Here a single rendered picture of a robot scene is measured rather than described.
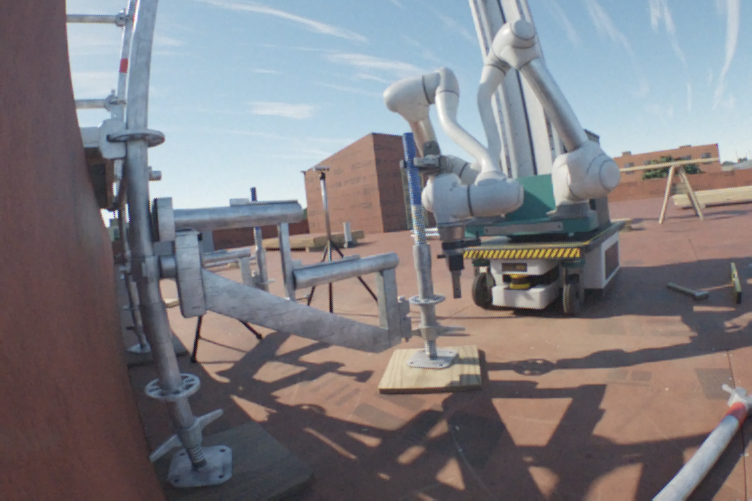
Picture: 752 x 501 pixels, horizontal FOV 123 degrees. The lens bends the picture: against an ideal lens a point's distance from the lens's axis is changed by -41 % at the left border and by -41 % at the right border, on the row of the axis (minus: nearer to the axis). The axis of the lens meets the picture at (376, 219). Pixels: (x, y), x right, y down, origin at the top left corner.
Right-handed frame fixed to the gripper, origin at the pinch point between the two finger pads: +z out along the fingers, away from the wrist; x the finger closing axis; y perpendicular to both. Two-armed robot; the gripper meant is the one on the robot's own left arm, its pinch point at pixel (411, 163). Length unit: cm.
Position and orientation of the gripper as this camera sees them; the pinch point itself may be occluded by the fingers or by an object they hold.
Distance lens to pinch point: 113.5
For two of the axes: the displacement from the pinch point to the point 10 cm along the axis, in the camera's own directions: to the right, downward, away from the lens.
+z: -5.8, 0.8, -8.1
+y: 1.2, 9.9, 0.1
